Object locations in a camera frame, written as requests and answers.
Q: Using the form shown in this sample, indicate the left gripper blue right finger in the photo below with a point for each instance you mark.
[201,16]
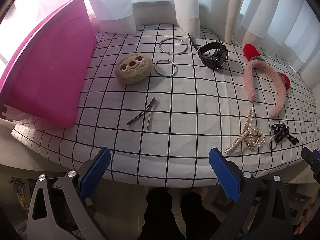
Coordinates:
[227,173]

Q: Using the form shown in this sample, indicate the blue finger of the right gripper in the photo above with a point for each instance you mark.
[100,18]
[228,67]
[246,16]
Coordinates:
[312,158]

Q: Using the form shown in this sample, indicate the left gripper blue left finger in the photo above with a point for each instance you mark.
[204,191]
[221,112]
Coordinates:
[91,172]

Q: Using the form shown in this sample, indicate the black strap keychain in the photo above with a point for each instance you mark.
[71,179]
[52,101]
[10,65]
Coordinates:
[280,132]

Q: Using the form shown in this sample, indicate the pearl hair claw clip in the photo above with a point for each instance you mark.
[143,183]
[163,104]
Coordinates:
[251,136]

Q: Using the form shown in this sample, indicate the black hair clip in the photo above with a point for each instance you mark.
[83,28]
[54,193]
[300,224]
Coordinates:
[147,111]

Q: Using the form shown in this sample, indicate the person's right hand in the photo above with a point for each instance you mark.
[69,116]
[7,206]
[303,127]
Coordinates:
[307,216]

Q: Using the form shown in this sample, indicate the black and white grid sheet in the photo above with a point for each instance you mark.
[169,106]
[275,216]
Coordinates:
[196,109]

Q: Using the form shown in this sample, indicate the pink plastic bin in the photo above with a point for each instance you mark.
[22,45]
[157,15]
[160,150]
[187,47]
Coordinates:
[45,76]

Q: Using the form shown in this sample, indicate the beige sloth face plush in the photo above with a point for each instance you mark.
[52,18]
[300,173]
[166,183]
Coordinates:
[133,68]

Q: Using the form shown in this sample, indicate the black digital wristwatch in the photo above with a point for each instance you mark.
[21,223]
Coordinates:
[213,55]

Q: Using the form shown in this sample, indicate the large silver bangle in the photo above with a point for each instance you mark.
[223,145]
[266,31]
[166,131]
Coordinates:
[173,46]

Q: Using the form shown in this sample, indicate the white curtain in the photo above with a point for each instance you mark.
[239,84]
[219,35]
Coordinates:
[288,28]

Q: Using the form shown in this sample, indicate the black pen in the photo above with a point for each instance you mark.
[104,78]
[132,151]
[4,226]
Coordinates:
[192,42]

